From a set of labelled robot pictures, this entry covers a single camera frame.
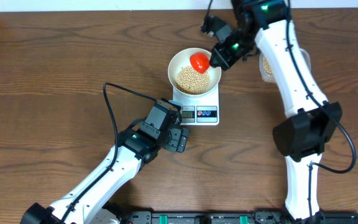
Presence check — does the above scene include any red measuring scoop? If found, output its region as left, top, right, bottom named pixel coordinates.
left=190, top=52, right=209, bottom=73

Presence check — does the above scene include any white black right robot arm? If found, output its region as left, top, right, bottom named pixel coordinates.
left=200, top=1, right=342, bottom=223

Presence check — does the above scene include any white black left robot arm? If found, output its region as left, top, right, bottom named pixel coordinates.
left=21, top=100, right=189, bottom=223

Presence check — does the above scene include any cream round bowl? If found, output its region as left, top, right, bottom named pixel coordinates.
left=168, top=48, right=222, bottom=95

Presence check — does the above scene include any white digital kitchen scale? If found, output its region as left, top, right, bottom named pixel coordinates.
left=173, top=85, right=219, bottom=126

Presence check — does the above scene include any pile of beans in bowl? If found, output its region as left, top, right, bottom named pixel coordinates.
left=177, top=66, right=211, bottom=95

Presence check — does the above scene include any clear plastic container of beans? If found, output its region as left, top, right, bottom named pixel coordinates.
left=259, top=49, right=311, bottom=83

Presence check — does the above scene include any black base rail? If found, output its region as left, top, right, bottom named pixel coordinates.
left=119, top=209, right=358, bottom=224

